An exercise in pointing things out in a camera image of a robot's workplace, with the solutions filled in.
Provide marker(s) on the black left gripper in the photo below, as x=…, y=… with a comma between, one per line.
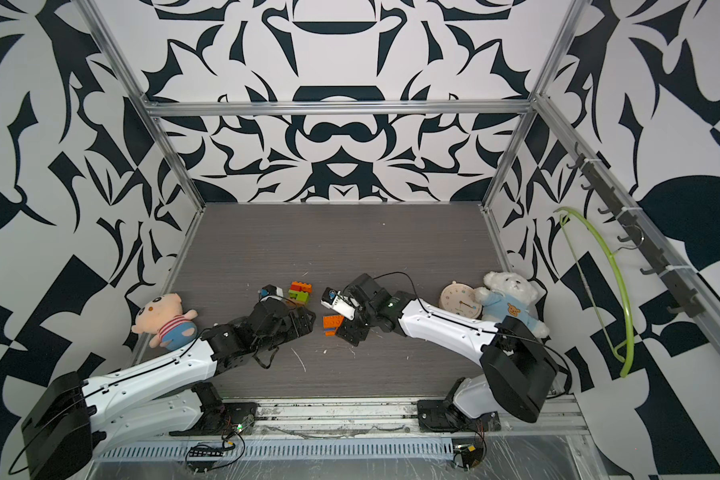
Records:
x=300, y=330

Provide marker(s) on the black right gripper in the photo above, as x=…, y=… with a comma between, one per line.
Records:
x=348, y=331

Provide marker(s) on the long green lego brick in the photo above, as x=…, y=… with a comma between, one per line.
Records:
x=299, y=296

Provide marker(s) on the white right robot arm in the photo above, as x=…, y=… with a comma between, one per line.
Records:
x=517, y=368

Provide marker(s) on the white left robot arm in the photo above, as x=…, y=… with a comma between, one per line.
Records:
x=77, y=419

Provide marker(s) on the pink pig plush toy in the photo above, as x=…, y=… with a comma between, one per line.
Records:
x=166, y=321

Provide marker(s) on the white teddy bear plush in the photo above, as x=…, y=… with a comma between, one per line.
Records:
x=509, y=294

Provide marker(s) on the green plastic hoop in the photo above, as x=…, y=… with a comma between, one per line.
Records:
x=622, y=351

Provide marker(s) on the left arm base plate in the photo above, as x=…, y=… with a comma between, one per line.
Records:
x=223, y=420

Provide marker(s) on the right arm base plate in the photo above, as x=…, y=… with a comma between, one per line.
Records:
x=442, y=417

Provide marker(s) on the white cable duct strip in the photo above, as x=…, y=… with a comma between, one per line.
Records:
x=302, y=449

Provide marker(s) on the black wall hook rack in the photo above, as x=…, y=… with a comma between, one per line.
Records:
x=637, y=236

